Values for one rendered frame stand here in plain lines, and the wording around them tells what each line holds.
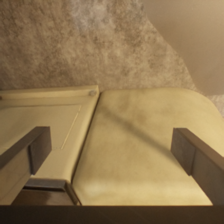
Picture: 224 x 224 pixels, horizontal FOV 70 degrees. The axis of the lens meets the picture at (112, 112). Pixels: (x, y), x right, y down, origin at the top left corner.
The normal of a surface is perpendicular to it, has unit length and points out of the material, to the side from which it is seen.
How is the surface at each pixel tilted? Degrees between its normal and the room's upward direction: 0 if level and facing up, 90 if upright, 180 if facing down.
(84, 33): 0
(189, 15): 0
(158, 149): 90
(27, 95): 0
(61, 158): 90
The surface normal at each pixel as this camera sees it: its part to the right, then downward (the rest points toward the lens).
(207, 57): -0.12, 0.62
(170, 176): -0.13, -0.78
